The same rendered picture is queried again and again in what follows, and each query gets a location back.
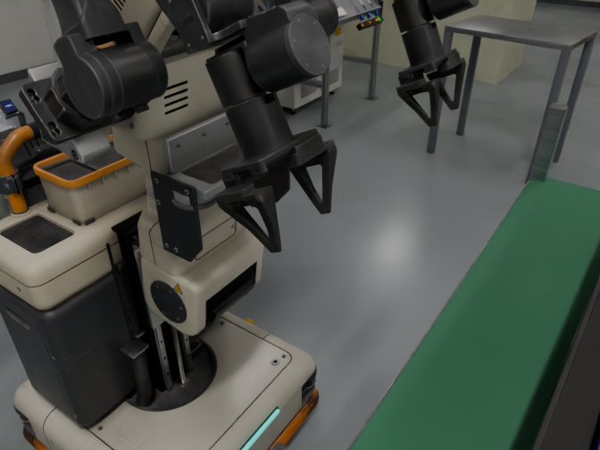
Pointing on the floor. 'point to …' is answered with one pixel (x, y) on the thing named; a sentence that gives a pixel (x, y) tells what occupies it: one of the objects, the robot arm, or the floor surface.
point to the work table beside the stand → (537, 33)
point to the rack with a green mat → (500, 326)
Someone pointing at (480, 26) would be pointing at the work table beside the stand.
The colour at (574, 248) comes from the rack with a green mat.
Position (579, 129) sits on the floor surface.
